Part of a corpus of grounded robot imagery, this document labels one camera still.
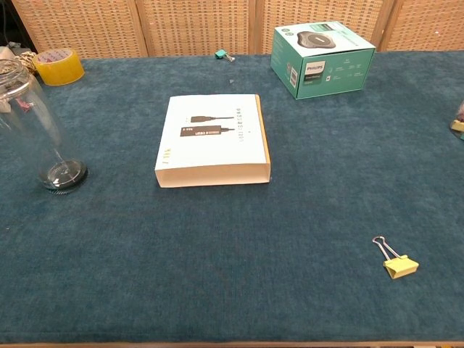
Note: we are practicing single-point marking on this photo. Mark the pink binder clip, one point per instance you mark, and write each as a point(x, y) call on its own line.
point(24, 104)

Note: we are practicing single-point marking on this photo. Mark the wicker folding screen panel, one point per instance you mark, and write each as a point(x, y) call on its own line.
point(195, 25)
point(79, 25)
point(290, 12)
point(427, 25)

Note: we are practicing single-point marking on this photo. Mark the green binder clip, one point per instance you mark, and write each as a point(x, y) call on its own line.
point(219, 54)

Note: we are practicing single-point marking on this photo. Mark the clear glass jar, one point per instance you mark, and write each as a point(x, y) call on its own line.
point(54, 145)

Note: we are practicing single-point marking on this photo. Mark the yellow binder clip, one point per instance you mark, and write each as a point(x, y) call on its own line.
point(400, 268)

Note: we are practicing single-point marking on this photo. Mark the clear jar with binder clips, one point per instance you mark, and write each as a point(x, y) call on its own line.
point(457, 125)

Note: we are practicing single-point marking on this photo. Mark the yellow packing tape roll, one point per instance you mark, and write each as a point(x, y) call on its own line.
point(59, 69)

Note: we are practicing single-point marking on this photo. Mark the green Philips speaker box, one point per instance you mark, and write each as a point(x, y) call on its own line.
point(333, 72)

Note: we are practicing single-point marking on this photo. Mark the teal table cloth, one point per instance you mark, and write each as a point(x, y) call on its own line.
point(232, 253)

